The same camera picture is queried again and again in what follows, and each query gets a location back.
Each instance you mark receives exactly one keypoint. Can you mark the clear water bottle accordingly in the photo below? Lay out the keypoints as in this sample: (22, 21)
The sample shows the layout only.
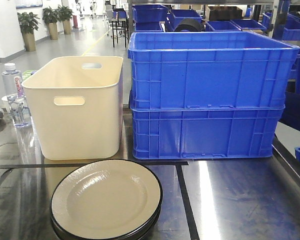
(20, 112)

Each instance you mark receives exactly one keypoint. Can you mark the cream plastic storage bin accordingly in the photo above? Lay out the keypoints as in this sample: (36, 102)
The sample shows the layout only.
(76, 103)

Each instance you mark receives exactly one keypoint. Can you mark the white bowl behind bottle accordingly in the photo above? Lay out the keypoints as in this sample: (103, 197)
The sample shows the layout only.
(7, 101)

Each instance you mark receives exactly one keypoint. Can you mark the black tape roll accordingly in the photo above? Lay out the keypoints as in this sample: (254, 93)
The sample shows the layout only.
(190, 25)

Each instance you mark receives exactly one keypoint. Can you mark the black stool table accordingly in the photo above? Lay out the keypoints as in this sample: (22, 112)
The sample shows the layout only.
(120, 25)

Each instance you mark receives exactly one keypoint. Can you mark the potted plant in gold pot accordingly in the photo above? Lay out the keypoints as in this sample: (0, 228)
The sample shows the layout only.
(28, 24)

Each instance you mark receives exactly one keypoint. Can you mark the blue plastic crate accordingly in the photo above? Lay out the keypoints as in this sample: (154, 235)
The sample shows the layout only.
(208, 69)
(204, 133)

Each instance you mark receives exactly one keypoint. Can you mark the upper blue plastic crate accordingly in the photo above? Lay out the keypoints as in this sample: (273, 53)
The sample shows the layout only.
(208, 69)

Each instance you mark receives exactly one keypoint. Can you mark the cardboard box on shelf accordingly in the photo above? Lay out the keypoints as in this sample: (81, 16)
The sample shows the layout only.
(215, 13)

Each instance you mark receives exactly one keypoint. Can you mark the lower blue plastic crate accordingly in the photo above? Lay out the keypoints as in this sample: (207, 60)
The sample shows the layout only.
(204, 133)

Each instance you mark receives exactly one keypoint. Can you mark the beige black-rimmed plate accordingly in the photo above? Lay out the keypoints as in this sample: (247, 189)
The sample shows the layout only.
(106, 192)

